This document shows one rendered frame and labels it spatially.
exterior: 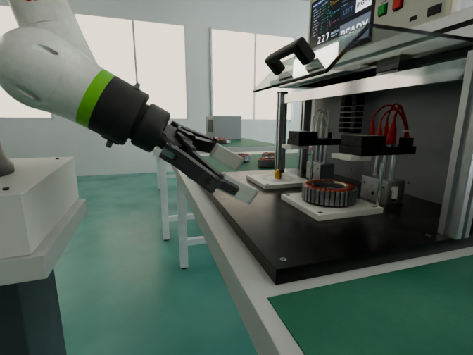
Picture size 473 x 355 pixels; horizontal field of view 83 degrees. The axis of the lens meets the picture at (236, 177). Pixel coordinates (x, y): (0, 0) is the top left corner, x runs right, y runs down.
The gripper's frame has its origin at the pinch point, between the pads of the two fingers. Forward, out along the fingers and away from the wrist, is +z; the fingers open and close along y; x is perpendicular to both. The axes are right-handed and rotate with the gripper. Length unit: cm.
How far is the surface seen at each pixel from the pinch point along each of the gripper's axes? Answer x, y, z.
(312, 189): 4.8, 0.5, 14.2
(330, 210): 4.0, 5.1, 17.0
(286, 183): -1.5, -17.4, 19.4
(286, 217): -1.5, 4.5, 10.5
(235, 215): -6.8, 2.4, 2.6
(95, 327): -114, -44, 2
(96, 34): -60, -475, -154
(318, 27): 38, -41, 10
